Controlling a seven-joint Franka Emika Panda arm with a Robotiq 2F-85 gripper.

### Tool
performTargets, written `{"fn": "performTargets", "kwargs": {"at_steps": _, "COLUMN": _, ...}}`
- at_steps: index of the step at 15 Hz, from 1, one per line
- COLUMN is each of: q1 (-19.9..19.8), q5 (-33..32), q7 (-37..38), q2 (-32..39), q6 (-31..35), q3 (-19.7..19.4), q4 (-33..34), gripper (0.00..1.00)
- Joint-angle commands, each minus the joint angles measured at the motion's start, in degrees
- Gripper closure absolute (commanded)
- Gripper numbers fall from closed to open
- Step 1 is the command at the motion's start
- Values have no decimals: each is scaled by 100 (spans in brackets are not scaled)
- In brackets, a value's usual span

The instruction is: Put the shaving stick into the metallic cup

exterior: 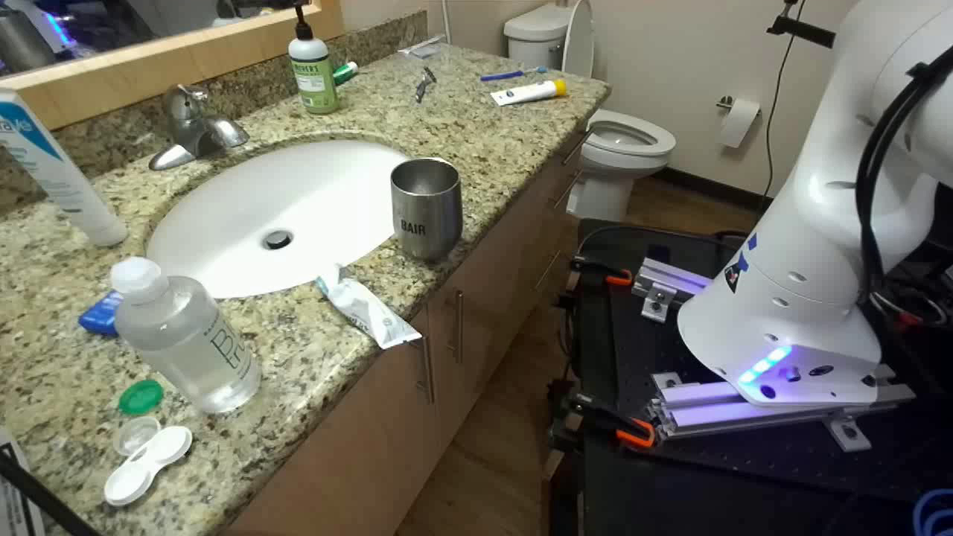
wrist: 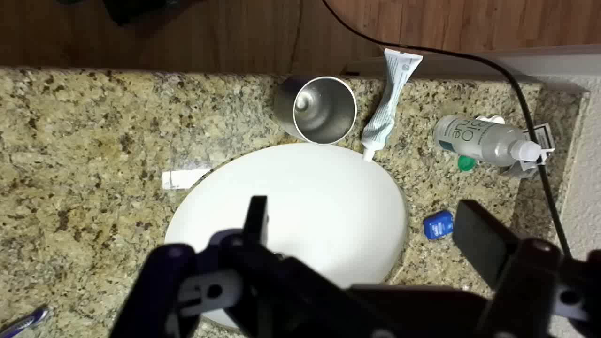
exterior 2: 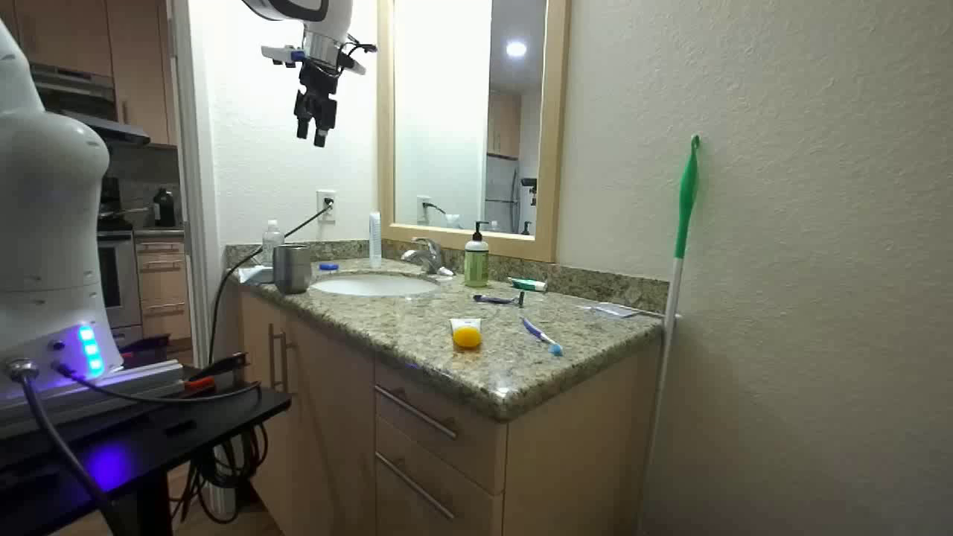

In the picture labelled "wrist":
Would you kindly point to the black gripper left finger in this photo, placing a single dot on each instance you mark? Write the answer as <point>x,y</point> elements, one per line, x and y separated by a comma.
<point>258,218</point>

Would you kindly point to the metallic cup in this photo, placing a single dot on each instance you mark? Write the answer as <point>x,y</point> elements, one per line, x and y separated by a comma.
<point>317,109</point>

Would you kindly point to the white cream tube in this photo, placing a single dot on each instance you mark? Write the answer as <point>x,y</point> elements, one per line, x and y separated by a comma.
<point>183,179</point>

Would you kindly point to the green contact lens cap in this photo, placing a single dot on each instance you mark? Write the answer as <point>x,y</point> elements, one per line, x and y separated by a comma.
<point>467,164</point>

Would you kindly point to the squeezed toothpaste tube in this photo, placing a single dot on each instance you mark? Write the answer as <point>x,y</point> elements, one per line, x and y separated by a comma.
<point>399,70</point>

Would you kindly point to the white bathroom sink basin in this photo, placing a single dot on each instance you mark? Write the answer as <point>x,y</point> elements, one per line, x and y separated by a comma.
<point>328,205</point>

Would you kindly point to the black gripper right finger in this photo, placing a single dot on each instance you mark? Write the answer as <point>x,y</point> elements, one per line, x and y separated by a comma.
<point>484,241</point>

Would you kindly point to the clear solution bottle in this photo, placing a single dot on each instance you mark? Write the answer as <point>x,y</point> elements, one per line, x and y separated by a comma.
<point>459,135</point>

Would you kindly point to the blue shaving razor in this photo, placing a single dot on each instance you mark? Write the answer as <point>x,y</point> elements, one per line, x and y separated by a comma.
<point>27,321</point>

